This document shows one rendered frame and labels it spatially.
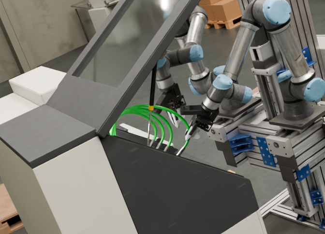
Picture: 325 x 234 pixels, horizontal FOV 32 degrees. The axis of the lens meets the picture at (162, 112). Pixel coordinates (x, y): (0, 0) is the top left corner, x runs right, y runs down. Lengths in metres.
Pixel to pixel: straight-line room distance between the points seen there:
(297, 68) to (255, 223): 0.74
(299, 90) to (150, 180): 0.83
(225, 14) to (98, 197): 7.64
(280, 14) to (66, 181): 1.14
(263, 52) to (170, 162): 0.92
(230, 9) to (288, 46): 7.15
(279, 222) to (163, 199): 1.38
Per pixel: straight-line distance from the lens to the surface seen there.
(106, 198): 2.24
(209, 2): 9.96
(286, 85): 2.75
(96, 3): 11.57
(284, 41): 2.56
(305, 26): 3.06
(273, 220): 3.63
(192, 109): 2.49
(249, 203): 2.61
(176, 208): 2.40
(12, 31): 12.08
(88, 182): 2.19
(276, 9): 2.49
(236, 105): 3.16
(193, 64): 3.10
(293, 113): 2.80
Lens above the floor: 2.16
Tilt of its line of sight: 19 degrees down
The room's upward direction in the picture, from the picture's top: 20 degrees counter-clockwise
